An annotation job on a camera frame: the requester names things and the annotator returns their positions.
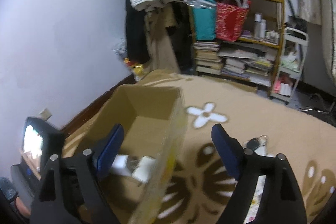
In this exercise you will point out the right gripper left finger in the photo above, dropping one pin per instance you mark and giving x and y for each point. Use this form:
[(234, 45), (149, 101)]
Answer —
[(67, 183)]

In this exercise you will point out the stack of books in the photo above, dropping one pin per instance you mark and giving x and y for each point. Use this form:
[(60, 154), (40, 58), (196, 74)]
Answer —
[(206, 57)]

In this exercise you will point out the phone with lit screen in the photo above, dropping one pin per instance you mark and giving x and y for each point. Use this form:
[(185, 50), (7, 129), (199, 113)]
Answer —
[(41, 140)]

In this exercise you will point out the white rectangular power bank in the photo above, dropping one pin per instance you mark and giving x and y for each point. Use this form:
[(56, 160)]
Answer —
[(144, 169)]

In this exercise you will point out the snack bag by wall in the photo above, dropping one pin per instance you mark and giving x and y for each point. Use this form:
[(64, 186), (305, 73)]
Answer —
[(134, 67)]

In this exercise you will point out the white utility cart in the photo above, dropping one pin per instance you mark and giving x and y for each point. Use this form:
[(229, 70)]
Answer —
[(290, 64)]

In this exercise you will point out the cardboard box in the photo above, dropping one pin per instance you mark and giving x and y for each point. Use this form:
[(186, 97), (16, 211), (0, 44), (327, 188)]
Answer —
[(154, 123)]

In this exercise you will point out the beige floral carpet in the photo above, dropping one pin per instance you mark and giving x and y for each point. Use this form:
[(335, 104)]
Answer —
[(201, 186)]

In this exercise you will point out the red patterned bag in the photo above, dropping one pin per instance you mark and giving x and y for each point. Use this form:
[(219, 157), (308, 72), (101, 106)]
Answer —
[(230, 19)]

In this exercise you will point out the white papers on carpet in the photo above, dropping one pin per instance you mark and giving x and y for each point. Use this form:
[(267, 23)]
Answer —
[(255, 203)]

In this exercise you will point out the teal bag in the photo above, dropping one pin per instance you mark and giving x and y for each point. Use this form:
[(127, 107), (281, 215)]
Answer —
[(204, 15)]

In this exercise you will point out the beige trench coat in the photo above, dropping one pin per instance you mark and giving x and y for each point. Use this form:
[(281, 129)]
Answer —
[(159, 46)]

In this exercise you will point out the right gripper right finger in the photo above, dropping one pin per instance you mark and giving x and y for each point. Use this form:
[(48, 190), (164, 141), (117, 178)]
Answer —
[(281, 200)]

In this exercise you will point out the black hanging coat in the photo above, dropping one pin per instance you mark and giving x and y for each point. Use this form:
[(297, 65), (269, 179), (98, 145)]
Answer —
[(135, 34)]

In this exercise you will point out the wooden bookshelf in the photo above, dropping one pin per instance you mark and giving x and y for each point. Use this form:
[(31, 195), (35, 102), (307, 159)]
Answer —
[(238, 39)]

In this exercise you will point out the upper wall socket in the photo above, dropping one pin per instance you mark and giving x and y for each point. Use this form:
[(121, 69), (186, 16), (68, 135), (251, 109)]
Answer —
[(45, 114)]

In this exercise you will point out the white bottles on shelf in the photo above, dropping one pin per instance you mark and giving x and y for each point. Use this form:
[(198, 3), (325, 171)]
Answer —
[(260, 27)]

